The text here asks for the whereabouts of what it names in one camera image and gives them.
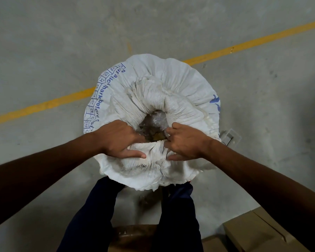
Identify person's dark blue trousers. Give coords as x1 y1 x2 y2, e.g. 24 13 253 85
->
56 176 204 252

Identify brown cardboard box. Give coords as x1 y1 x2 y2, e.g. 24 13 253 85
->
202 206 311 252

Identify brown wooden stool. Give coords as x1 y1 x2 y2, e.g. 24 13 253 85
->
108 224 158 252

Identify white woven sack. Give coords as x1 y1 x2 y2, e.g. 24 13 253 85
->
83 54 221 191

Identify person's right forearm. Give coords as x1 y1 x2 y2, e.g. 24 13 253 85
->
203 139 315 252

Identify person's right hand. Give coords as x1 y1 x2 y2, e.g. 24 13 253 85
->
163 122 213 161

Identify person's left forearm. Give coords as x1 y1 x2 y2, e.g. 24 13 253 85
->
0 131 105 232

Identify person's left hand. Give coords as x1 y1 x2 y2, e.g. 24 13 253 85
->
95 120 149 159

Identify clear plastic inner liner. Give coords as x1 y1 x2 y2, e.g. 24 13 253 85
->
138 111 171 142

